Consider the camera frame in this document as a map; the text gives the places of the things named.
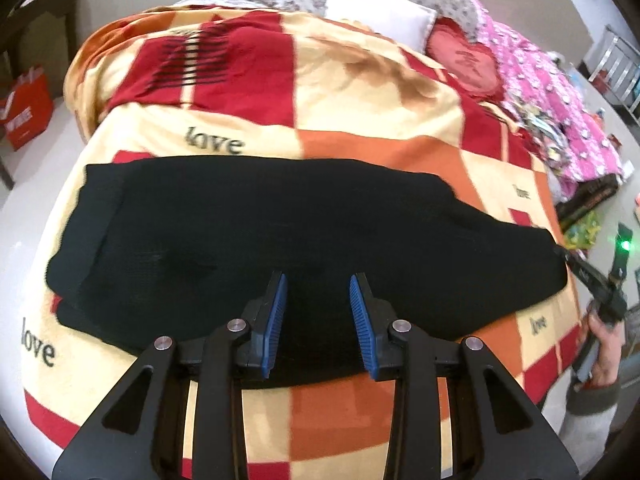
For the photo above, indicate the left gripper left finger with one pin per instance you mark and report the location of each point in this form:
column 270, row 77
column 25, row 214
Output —
column 264, row 316

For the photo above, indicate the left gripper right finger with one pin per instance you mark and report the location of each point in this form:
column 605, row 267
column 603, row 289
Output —
column 373, row 318

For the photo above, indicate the black pants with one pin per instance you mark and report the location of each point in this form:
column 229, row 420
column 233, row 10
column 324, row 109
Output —
column 178, row 246

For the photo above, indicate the grey sleeve right forearm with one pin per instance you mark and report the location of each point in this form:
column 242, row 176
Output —
column 587, row 423

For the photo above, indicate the person right hand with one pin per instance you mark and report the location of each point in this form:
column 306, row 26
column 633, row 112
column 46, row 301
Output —
column 604, row 371

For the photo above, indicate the colourful crumpled cloth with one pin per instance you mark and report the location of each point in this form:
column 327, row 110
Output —
column 543, row 136

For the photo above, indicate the metal rack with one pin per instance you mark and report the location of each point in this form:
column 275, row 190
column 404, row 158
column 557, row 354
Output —
column 614, row 72

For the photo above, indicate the pink patterned quilt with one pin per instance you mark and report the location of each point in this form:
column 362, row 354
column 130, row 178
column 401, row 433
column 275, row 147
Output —
column 530, row 73

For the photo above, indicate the orange red love blanket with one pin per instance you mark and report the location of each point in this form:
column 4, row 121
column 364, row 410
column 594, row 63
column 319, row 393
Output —
column 308, row 88

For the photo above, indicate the red heart cushion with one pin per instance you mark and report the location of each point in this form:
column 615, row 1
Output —
column 474, row 65

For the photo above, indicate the red paper bag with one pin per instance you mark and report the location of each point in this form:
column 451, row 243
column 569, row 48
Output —
column 27, row 110

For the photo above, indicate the white pillow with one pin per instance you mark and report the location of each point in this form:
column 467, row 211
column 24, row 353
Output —
column 405, row 22

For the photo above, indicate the dark wooden table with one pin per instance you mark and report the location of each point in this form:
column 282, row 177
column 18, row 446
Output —
column 15, row 24

